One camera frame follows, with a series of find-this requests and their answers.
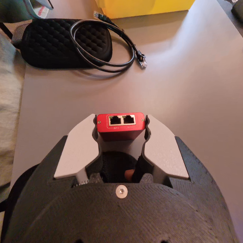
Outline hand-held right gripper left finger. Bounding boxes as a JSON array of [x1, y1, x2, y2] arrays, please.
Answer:
[[54, 114, 102, 184]]

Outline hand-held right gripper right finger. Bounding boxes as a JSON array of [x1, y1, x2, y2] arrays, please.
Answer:
[[142, 114, 190, 181]]

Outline red ethernet splitter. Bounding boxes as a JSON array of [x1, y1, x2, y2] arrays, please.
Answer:
[[96, 112, 146, 142]]

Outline black ethernet cable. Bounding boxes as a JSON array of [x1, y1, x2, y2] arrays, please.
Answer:
[[69, 11, 148, 74]]

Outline yellow plastic bin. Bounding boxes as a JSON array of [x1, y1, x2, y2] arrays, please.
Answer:
[[95, 0, 196, 20]]

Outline person's left forearm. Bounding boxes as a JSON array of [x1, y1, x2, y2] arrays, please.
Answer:
[[0, 0, 54, 22]]

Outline grey desk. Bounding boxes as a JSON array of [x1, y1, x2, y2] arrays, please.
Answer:
[[10, 0, 243, 243]]

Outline person's cream clothing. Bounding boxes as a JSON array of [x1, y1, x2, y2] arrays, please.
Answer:
[[0, 34, 26, 190]]

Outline black padded wrist rest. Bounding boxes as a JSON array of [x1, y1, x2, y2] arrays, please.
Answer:
[[12, 18, 113, 69]]

